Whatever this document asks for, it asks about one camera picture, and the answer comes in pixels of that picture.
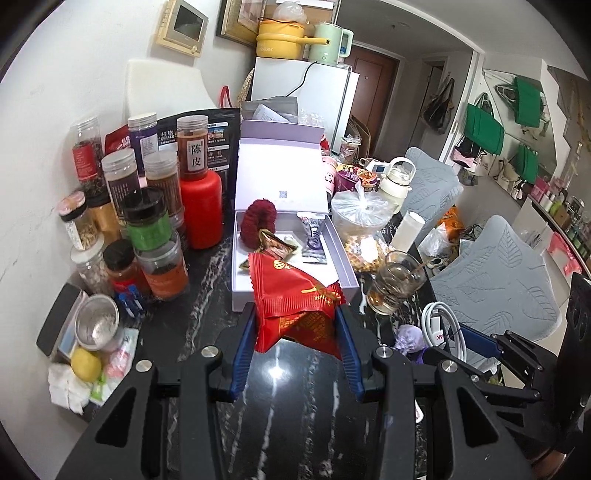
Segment glass mug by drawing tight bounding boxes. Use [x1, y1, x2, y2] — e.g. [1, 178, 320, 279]
[366, 250, 428, 316]

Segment white cylinder tube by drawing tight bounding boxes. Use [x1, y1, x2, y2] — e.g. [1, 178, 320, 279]
[391, 211, 425, 253]

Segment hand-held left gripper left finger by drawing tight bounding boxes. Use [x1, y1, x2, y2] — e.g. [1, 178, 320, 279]
[55, 307, 258, 480]

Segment grey leaf-pattern chair cover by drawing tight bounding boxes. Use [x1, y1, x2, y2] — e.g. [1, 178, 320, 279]
[427, 214, 562, 357]
[403, 146, 464, 218]

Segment white charger with cable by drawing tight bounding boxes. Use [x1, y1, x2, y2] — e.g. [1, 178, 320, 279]
[420, 300, 467, 361]

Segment green tote bag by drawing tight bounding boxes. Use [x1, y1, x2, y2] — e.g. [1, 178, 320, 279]
[464, 92, 507, 156]
[513, 76, 544, 128]

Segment brown jar dark label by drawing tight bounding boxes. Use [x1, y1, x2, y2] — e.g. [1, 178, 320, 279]
[101, 148, 141, 218]

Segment clear jar pale contents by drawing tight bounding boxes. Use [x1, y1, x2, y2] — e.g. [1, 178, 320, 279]
[69, 244, 112, 296]

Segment cream water bottle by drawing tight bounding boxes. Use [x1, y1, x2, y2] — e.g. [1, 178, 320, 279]
[378, 156, 419, 200]

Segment orange snack bag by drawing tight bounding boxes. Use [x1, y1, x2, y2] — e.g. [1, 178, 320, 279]
[436, 206, 465, 232]

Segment red snack packet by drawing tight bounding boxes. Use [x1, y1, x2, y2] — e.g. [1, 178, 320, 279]
[248, 251, 347, 359]

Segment brown door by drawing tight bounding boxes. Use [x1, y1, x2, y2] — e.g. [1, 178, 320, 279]
[344, 43, 400, 158]

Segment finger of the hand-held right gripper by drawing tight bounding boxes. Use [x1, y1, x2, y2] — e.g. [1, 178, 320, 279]
[421, 346, 542, 405]
[458, 324, 560, 394]

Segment yellow lemon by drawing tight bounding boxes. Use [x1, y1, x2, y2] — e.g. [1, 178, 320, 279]
[70, 346, 103, 383]

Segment lavender sachet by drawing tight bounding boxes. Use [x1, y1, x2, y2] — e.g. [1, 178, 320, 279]
[394, 324, 426, 363]

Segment black power cable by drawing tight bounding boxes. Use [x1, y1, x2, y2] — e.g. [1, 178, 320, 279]
[286, 59, 324, 98]

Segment green label black lid jar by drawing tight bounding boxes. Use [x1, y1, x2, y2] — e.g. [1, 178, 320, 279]
[122, 189, 172, 250]

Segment small red spice bottle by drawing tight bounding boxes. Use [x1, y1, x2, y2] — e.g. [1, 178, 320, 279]
[102, 239, 151, 296]

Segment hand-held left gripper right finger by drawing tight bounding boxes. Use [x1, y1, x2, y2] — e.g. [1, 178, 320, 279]
[335, 305, 539, 480]

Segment small jar pink lid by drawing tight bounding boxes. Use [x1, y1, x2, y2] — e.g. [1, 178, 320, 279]
[58, 189, 96, 250]

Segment steel cup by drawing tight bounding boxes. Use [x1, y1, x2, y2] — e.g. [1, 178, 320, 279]
[75, 294, 120, 352]

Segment pink plastic stool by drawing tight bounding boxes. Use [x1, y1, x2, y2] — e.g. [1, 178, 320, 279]
[547, 232, 584, 277]

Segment dark hanging handbag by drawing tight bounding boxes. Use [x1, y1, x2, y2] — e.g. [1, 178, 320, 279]
[423, 78, 456, 135]

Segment dried flower jar red label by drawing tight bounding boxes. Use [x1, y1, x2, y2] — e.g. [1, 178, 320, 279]
[71, 116, 105, 186]

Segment container under clear plastic bag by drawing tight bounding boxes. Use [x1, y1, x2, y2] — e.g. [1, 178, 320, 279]
[331, 186, 393, 239]

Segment gold picture frame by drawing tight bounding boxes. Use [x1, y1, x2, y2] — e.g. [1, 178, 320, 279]
[216, 0, 269, 45]

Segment black printed pouch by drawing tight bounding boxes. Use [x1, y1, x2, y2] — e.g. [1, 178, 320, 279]
[156, 107, 242, 205]

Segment white foam board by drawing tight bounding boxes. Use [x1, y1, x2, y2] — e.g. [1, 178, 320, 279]
[125, 58, 209, 123]

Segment brown gold candy packet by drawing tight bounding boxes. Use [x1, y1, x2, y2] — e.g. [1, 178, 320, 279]
[239, 228, 299, 271]

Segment brown jar clear lid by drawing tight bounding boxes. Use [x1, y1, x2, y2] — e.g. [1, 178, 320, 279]
[144, 151, 184, 220]

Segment black kitchen scale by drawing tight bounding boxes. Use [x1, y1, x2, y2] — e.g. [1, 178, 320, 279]
[36, 282, 89, 356]

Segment lavender gift box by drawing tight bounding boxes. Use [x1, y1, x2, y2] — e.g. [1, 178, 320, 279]
[230, 119, 360, 313]

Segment yellow electric cooking pot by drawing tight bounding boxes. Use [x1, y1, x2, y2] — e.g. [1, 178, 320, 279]
[256, 18, 331, 60]

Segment purple snack tub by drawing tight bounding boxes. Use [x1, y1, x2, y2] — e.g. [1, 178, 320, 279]
[333, 165, 382, 194]

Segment white digital timer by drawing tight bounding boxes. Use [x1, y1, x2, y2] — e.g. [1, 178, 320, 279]
[357, 157, 391, 179]

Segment orange label clear jar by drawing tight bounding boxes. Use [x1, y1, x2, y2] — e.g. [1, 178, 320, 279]
[133, 230, 190, 301]

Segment grey lid jar purple label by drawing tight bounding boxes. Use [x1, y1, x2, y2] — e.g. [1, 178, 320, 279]
[127, 113, 160, 176]

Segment blue small packet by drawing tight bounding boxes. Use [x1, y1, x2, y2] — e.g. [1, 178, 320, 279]
[115, 285, 142, 317]

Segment pale green electric kettle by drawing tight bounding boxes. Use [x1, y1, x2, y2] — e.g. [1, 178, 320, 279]
[308, 23, 356, 66]

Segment white mini fridge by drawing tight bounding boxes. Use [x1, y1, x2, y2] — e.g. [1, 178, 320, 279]
[250, 57, 360, 153]

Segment amber jar black lid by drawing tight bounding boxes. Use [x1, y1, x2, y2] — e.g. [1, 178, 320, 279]
[87, 191, 121, 243]

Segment red fluffy scrunchie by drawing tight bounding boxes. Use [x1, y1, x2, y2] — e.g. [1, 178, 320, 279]
[239, 199, 278, 253]

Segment orange peel jar white label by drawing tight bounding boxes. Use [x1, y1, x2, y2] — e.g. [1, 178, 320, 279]
[176, 115, 210, 182]

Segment crumpled white tissue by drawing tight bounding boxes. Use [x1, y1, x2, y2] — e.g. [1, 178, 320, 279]
[48, 362, 91, 414]

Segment pink patterned cup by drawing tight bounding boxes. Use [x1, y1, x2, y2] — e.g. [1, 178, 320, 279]
[321, 155, 338, 195]

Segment red plastic bottle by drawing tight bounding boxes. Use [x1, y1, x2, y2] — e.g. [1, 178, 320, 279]
[178, 169, 225, 250]

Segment purple striped snack packet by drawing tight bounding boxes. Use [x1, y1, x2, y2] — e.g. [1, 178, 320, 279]
[296, 211, 330, 265]

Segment bag of waffle snacks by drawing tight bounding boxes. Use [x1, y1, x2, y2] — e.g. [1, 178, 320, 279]
[344, 233, 391, 273]

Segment pink white candy wrapper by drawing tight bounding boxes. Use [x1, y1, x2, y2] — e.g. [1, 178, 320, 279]
[103, 336, 135, 380]

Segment red foil pouch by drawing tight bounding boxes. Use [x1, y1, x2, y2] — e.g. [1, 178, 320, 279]
[105, 124, 135, 153]

